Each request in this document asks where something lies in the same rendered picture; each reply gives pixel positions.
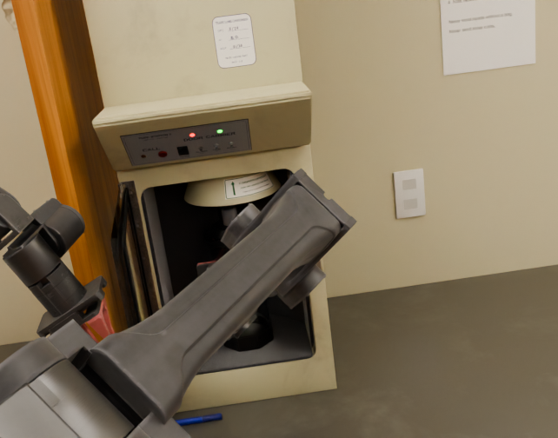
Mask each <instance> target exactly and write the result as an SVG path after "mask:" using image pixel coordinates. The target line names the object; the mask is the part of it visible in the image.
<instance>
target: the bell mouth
mask: <svg viewBox="0 0 558 438"><path fill-rule="evenodd" d="M280 187H281V184H280V182H279V180H278V179H277V177H276V175H275V173H274V172H273V170H270V171H263V172H256V173H250V174H244V175H237V176H225V177H219V178H213V179H206V180H200V181H194V182H188V185H187V189H186V191H185V195H184V200H185V202H187V203H189V204H192V205H196V206H203V207H222V206H230V205H237V204H242V203H246V202H253V201H256V200H259V199H262V198H264V197H266V196H270V195H272V194H274V193H275V192H277V190H279V189H280Z"/></svg>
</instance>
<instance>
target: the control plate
mask: <svg viewBox="0 0 558 438"><path fill-rule="evenodd" d="M218 129H222V130H223V133H217V132H216V131H217V130H218ZM190 133H195V134H196V135H195V136H193V137H190V136H189V134H190ZM120 137H121V140H122V142H123V146H124V148H125V150H126V152H127V154H128V157H129V159H130V162H131V164H132V166H137V165H144V164H151V163H162V162H169V161H175V160H182V159H189V158H195V157H201V156H213V155H220V154H226V153H233V152H239V151H245V150H252V147H251V140H250V133H249V119H242V120H235V121H228V122H221V123H210V124H203V125H197V126H190V127H183V128H177V129H165V130H158V131H151V132H145V133H139V134H132V135H126V136H120ZM230 142H233V143H234V144H233V146H232V147H230V145H229V143H230ZM214 144H219V147H217V149H215V147H214V146H213V145H214ZM182 146H187V147H188V151H189V155H185V156H179V154H178V150H177V147H182ZM199 146H203V150H199V149H198V147H199ZM160 151H166V152H167V156H166V157H160V156H159V155H158V153H159V152H160ZM140 155H146V156H147V157H146V158H141V157H140Z"/></svg>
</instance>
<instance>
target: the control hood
mask: <svg viewBox="0 0 558 438"><path fill-rule="evenodd" d="M311 110H312V94H311V91H310V90H309V89H308V88H307V86H306V85H305V84H304V83H302V81H301V82H293V83H282V84H275V85H269V86H262V87H255V88H248V89H242V90H230V91H224V92H216V93H210V94H203V95H197V96H185V97H178V98H171V99H165V100H158V101H152V102H145V103H132V104H126V105H119V106H113V107H107V108H104V109H103V110H102V111H101V112H100V113H99V114H98V115H97V116H96V117H95V118H94V119H93V121H92V126H93V128H94V130H95V132H96V134H97V136H98V138H99V141H100V143H101V144H102V146H103V149H104V151H105V153H106V156H107V157H108V159H109V161H110V164H111V166H112V169H114V170H115V171H119V170H126V169H138V168H144V167H150V166H157V165H164V164H170V163H181V162H188V161H195V160H201V159H208V158H214V157H220V156H233V155H239V154H245V153H251V152H258V151H264V150H271V149H283V148H289V147H295V146H303V145H309V143H311ZM242 119H249V133H250V140H251V147H252V150H245V151H239V152H233V153H226V154H220V155H213V156H201V157H195V158H189V159H182V160H175V161H169V162H162V163H151V164H144V165H137V166H132V164H131V162H130V159H129V157H128V154H127V152H126V150H125V148H124V146H123V142H122V140H121V137H120V136H126V135H132V134H139V133H145V132H151V131H158V130H165V129H177V128H183V127H190V126H197V125H203V124H210V123H221V122H228V121H235V120H242Z"/></svg>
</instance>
